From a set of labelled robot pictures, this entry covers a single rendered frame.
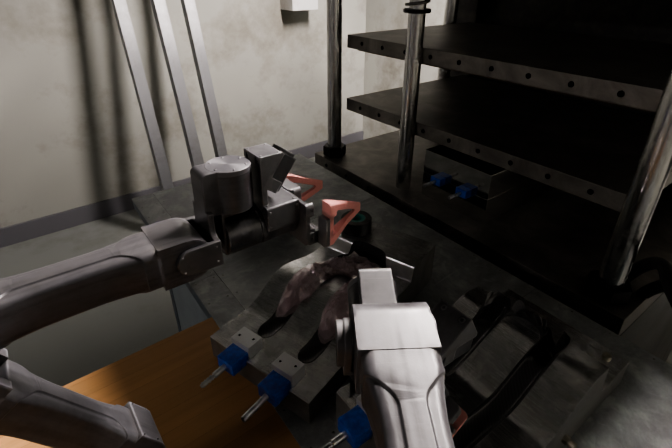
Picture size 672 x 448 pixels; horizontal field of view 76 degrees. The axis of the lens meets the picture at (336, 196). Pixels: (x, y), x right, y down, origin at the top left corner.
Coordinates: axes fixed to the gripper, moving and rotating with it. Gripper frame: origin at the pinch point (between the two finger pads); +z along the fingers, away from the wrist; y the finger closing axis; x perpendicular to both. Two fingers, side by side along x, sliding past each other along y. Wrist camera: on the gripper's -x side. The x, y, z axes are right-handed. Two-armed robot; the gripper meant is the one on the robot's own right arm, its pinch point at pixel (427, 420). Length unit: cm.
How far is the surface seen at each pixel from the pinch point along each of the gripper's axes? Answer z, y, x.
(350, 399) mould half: 10.0, 15.0, 6.1
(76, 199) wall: 64, 280, 56
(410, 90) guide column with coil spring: 24, 79, -73
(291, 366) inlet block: 8.7, 27.0, 9.9
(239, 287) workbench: 19, 62, 9
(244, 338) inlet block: 6.9, 38.2, 13.2
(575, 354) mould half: 23.0, -3.9, -25.7
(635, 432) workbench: 37.6, -14.9, -24.3
